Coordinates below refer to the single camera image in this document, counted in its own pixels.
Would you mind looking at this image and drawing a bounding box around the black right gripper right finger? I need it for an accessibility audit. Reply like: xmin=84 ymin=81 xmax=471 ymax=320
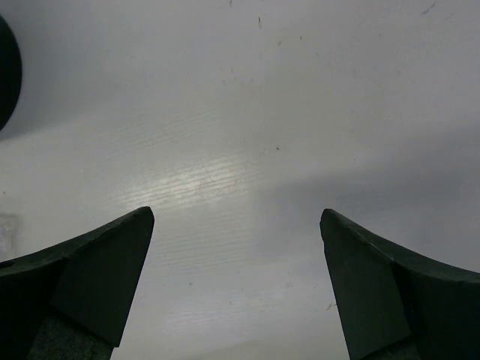
xmin=319 ymin=208 xmax=479 ymax=359

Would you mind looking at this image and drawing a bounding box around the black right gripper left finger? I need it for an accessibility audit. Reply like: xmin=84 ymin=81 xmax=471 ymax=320
xmin=1 ymin=206 xmax=155 ymax=359

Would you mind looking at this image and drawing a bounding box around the black round plastic bin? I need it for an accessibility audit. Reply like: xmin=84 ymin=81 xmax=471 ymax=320
xmin=0 ymin=17 xmax=23 ymax=129

